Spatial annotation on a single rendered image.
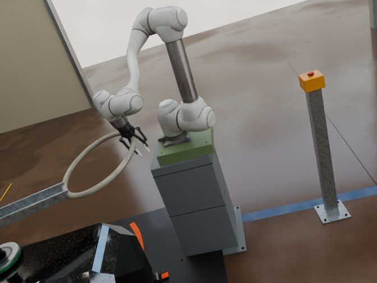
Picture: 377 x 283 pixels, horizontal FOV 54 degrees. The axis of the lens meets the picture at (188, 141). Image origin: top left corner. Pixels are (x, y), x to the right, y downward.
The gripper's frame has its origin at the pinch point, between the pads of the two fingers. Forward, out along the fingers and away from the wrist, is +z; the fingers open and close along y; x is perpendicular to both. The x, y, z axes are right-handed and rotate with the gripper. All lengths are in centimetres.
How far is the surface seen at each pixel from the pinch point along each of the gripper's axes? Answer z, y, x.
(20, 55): -19, 132, -496
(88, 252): 8, 45, 40
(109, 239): 15, 38, 31
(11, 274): -2, 84, 32
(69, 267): 5, 54, 45
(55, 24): -29, 49, -467
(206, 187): 55, -16, -9
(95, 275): 10, 45, 54
